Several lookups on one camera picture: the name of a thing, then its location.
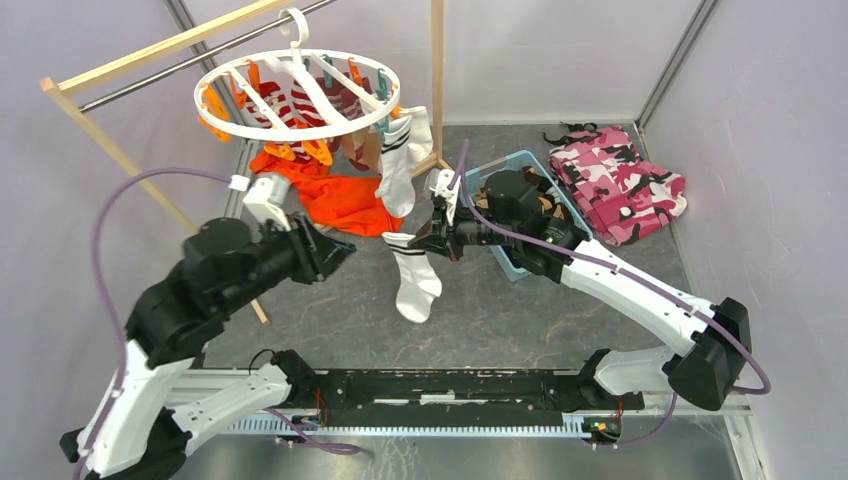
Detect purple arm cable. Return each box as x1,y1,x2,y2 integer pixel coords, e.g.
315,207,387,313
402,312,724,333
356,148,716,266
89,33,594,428
450,139,773,450
71,166,362,480

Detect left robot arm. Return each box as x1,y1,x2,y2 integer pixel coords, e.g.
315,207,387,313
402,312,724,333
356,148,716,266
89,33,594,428
60,215,355,479

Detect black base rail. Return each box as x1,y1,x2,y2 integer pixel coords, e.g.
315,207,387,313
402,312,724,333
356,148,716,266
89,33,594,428
275,369,645,439

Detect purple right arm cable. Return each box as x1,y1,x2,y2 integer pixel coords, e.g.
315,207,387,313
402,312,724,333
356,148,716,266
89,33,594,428
450,139,773,450

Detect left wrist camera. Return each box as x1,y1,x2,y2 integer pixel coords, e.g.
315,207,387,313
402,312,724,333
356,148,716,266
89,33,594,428
229,173,292,232

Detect wooden drying rack frame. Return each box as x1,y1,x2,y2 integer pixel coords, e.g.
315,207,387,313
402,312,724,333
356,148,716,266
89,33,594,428
1,1,430,330

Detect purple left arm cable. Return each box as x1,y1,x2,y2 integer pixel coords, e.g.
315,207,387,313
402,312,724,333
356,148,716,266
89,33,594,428
71,166,362,480

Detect tan sock maroon toe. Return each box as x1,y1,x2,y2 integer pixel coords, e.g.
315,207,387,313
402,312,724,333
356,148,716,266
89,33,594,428
340,129,382,173

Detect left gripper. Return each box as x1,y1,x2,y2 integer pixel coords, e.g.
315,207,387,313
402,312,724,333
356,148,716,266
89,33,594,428
221,208,360,313

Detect red white striped sock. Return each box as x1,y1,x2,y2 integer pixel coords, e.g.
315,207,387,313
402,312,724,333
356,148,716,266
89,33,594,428
237,80,326,164

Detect orange cloth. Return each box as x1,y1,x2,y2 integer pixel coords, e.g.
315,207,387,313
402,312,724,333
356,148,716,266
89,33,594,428
249,144,403,237

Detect metal hanging rod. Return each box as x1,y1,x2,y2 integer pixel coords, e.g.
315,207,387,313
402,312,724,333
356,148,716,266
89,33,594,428
78,0,339,115

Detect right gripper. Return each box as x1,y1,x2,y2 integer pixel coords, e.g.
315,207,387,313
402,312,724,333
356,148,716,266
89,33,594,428
408,197,519,263

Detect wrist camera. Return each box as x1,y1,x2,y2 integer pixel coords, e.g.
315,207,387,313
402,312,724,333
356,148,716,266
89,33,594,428
426,168,461,225
229,173,292,232

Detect white round clip hanger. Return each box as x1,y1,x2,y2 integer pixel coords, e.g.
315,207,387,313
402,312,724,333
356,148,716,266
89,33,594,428
193,8,401,143

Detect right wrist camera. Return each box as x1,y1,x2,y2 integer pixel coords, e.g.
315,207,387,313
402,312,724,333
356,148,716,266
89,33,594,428
426,168,461,225

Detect white sock with black stripes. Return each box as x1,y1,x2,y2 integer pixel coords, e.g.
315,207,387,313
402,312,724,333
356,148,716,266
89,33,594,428
375,106,434,218

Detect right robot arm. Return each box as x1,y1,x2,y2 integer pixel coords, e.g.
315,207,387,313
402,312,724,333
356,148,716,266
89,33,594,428
412,169,752,411

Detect pink camouflage trousers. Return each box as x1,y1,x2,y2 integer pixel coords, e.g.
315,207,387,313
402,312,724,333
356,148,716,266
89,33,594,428
542,123,688,246

